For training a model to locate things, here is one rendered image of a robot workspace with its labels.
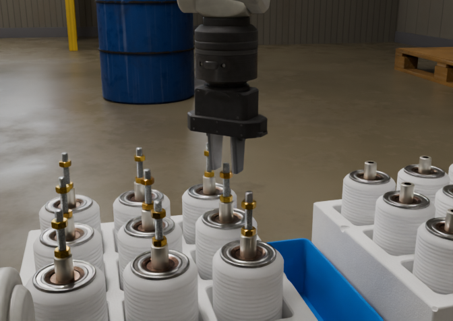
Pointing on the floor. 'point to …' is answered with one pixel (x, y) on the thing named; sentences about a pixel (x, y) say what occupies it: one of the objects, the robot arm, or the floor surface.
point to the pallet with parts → (408, 56)
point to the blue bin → (322, 283)
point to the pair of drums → (143, 42)
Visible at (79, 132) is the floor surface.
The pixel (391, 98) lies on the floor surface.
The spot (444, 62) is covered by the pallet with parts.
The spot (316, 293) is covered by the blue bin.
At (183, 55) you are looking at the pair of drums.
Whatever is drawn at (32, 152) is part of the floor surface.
